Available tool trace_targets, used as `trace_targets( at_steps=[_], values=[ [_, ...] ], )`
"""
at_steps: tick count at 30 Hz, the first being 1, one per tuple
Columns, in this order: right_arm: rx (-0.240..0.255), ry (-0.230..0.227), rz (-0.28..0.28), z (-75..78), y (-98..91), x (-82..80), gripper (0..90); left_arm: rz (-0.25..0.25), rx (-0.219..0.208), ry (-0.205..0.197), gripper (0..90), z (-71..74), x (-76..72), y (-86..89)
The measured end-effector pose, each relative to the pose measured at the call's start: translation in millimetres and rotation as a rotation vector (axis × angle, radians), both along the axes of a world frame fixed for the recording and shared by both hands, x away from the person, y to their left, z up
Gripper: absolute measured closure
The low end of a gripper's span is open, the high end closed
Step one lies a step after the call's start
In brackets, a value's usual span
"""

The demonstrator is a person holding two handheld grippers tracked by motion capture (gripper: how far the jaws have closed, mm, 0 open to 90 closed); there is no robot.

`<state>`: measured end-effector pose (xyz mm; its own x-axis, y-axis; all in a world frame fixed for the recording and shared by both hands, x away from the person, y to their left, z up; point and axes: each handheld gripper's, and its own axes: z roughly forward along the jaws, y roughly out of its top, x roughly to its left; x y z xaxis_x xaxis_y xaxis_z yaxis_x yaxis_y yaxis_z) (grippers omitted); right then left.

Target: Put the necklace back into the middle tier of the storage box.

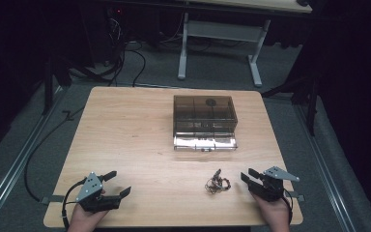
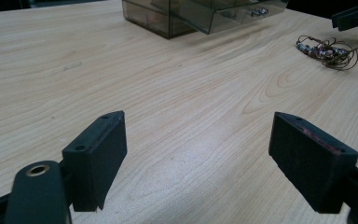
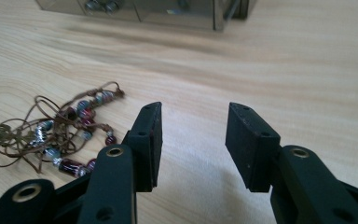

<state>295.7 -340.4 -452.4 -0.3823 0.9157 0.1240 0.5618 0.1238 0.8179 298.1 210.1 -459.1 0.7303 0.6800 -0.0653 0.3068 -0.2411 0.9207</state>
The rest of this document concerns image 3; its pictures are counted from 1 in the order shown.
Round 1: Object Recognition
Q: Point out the brown cord beaded necklace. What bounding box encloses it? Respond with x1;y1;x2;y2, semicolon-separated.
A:
0;81;126;179

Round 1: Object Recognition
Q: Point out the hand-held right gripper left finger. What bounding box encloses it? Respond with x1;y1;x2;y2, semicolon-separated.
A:
77;101;163;224

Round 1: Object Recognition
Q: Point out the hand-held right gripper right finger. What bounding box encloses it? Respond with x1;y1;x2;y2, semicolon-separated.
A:
225;102;358;224

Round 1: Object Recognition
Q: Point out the grey metal box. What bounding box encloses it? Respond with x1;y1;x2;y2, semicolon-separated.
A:
34;0;258;32

